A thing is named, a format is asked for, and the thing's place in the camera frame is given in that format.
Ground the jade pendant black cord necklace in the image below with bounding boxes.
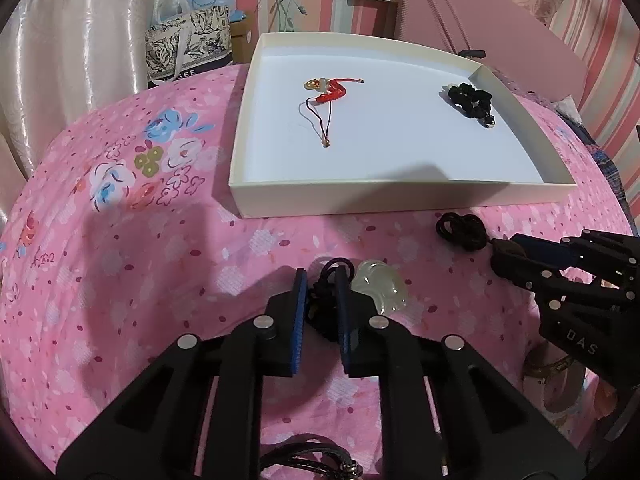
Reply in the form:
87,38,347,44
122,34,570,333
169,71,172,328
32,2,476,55
305,257,411,346

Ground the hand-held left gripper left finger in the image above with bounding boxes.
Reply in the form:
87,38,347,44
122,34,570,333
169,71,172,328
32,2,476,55
56,267,307,480

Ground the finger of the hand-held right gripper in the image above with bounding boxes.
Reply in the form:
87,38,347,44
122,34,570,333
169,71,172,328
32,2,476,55
510,230,640,281
491,240,566,291

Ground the white shallow cardboard box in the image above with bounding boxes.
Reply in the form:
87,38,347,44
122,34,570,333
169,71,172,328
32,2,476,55
228,31,577,219

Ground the white pillow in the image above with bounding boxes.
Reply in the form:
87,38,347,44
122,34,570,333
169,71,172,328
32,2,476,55
552,95,583,123

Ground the white satin curtain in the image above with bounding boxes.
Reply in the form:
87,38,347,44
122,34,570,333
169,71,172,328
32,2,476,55
0,0,168,191

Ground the black cord bracelet metal ring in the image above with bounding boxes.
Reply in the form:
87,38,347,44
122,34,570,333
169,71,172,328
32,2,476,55
257,437,363,480

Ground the red cord pendant necklace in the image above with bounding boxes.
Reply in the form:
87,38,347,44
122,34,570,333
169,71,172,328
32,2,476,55
299,76,366,148

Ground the brown cardboard box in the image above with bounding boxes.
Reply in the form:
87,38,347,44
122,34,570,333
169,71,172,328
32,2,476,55
230,10,257,64

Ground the dark patterned blanket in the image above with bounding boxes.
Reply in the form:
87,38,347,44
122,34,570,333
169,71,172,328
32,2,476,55
550,105,640,241

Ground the black knotted cord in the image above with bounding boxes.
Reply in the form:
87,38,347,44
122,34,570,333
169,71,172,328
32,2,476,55
435,211,496,253

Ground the pink strap wristwatch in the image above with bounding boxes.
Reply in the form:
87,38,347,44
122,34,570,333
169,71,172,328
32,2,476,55
520,342,591,416

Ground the floral print bag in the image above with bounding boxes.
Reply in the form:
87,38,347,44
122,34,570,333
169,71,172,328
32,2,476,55
145,10,233,88

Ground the pink headboard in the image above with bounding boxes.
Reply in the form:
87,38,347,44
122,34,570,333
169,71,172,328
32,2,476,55
399,0,587,107

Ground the pink floral bedsheet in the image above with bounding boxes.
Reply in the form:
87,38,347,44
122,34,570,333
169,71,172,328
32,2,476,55
0,62,640,480

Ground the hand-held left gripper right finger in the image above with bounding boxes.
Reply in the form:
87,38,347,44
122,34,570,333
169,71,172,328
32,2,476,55
335,266,586,480

